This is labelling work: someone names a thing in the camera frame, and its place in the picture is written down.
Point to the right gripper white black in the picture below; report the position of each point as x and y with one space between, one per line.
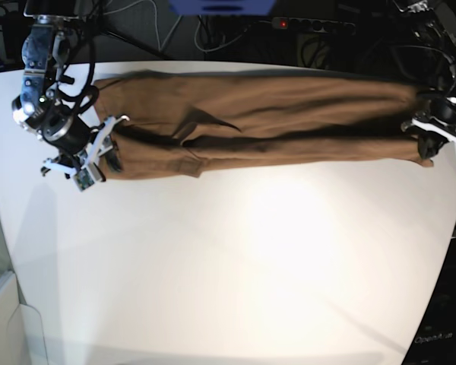
81 148

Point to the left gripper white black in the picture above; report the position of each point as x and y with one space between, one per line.
434 126

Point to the brown T-shirt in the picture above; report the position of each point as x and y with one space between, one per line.
185 125

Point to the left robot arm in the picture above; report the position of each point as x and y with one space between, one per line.
433 24

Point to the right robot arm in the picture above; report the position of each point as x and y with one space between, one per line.
58 33

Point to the black OpenArm base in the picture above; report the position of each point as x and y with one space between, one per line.
435 339

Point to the white bin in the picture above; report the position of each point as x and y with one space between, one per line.
21 329

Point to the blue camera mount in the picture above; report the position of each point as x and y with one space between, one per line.
222 7

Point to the white power strip red switch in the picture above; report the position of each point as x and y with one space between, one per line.
308 25

